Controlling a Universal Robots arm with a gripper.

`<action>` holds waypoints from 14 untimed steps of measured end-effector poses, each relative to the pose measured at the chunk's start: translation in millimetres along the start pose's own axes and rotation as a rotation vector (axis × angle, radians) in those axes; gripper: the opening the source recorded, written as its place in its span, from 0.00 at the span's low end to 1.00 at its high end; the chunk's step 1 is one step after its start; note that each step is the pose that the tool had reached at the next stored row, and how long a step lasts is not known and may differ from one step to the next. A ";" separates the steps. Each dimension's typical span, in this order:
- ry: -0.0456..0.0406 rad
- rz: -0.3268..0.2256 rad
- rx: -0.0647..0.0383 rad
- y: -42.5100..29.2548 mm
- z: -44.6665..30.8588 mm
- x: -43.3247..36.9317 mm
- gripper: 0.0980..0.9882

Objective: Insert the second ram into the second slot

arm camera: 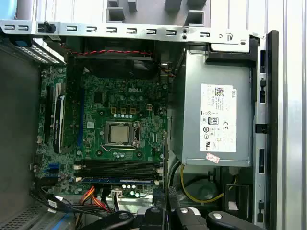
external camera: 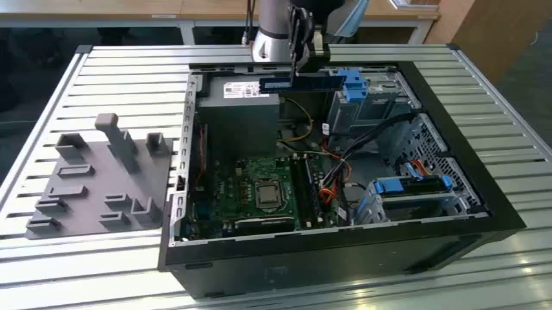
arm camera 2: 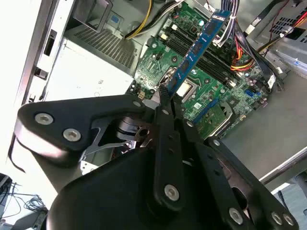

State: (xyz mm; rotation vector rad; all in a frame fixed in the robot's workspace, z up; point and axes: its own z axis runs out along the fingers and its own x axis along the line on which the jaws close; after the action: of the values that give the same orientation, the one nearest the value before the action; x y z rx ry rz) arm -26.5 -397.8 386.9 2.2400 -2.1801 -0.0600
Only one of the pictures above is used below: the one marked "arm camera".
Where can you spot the silver perforated disk bay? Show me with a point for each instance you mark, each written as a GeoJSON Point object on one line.
{"type": "Point", "coordinates": [26, 215]}

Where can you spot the black intrusion switch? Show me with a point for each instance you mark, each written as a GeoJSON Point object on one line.
{"type": "Point", "coordinates": [49, 26]}

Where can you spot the white power connector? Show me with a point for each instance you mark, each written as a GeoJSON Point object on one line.
{"type": "Point", "coordinates": [116, 192]}

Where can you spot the blue plastic latch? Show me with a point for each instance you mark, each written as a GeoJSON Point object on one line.
{"type": "Point", "coordinates": [23, 43]}

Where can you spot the metal locking lever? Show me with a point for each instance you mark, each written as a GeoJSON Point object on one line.
{"type": "Point", "coordinates": [139, 133]}

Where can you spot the black graphics card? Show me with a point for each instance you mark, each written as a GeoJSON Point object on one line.
{"type": "Point", "coordinates": [58, 124]}

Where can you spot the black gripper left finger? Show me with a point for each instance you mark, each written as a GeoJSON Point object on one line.
{"type": "Point", "coordinates": [115, 220]}

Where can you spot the black expansion slot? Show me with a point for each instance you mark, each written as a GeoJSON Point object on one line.
{"type": "Point", "coordinates": [49, 112]}

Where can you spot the grey parts rack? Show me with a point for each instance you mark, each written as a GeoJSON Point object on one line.
{"type": "Point", "coordinates": [156, 12]}

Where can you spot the blue expansion slot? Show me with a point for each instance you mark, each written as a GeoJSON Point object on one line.
{"type": "Point", "coordinates": [81, 119]}

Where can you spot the silver CPU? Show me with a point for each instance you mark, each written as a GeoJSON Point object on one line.
{"type": "Point", "coordinates": [119, 134]}

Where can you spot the grey power supply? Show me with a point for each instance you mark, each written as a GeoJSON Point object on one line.
{"type": "Point", "coordinates": [192, 107]}

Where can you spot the metal socket cover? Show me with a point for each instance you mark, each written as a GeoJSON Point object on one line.
{"type": "Point", "coordinates": [107, 134]}

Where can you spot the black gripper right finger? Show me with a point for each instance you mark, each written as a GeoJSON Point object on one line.
{"type": "Point", "coordinates": [187, 220]}

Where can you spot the green Dell motherboard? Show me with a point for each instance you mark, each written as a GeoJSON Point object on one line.
{"type": "Point", "coordinates": [108, 81]}

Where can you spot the black case fan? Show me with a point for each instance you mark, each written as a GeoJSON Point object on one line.
{"type": "Point", "coordinates": [115, 64]}

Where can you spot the black and silver PC case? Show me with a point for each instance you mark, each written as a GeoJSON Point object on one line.
{"type": "Point", "coordinates": [120, 23]}

